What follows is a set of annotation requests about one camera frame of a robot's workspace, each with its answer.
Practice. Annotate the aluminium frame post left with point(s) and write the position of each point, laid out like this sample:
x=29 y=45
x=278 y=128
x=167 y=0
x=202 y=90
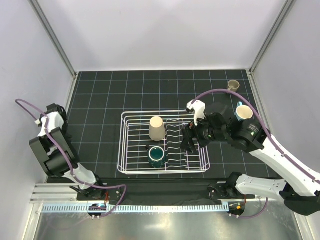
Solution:
x=52 y=36

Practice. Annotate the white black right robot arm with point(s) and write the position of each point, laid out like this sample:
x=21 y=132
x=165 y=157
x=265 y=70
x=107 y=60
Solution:
x=299 y=186

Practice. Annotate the perforated metal cable duct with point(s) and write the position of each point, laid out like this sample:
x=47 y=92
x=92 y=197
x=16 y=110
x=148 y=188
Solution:
x=98 y=208

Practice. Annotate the blue mug cream inside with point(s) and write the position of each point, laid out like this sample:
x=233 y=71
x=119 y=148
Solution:
x=243 y=112

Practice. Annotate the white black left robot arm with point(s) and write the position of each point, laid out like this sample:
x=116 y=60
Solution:
x=57 y=156

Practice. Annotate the aluminium frame post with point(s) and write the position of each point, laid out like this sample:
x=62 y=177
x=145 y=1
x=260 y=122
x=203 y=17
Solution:
x=285 y=10
x=52 y=36

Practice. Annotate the white wire dish rack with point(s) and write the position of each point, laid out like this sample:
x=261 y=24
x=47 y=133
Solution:
x=134 y=143

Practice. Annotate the beige paper cup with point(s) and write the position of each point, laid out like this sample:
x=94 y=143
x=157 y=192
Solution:
x=157 y=130

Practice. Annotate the aluminium frame post right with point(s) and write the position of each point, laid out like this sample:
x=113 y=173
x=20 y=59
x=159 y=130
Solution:
x=285 y=10

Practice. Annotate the black grid mat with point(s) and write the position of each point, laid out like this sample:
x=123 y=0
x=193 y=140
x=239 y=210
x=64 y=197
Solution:
x=100 y=97

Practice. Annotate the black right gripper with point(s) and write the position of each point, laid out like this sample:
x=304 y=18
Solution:
x=189 y=132

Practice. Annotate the small beige mug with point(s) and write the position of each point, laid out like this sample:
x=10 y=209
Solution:
x=233 y=85

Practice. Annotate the dark green mug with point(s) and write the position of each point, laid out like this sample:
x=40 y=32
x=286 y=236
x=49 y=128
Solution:
x=156 y=156

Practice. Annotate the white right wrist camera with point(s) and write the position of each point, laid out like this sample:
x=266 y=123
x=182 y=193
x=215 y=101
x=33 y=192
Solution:
x=197 y=108

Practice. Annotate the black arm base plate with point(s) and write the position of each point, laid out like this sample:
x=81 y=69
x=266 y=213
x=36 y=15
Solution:
x=160 y=191

